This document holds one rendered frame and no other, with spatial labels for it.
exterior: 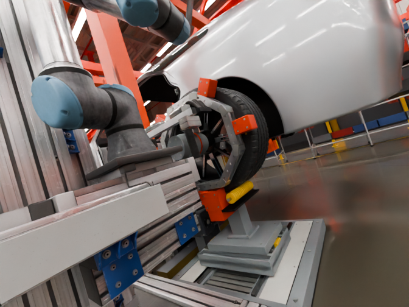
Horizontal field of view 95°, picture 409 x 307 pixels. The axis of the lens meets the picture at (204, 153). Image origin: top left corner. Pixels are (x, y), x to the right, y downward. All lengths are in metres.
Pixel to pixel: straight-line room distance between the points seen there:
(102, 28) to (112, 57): 0.23
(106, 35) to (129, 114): 1.21
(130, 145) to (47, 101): 0.20
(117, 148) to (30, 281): 0.34
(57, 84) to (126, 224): 0.33
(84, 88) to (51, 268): 0.38
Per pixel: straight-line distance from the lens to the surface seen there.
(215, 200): 1.07
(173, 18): 0.56
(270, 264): 1.14
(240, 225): 1.26
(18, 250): 0.36
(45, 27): 0.65
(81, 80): 0.57
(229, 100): 1.03
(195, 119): 0.84
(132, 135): 0.59
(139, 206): 0.41
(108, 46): 1.72
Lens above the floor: 0.75
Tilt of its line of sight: 2 degrees up
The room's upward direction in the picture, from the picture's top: 18 degrees counter-clockwise
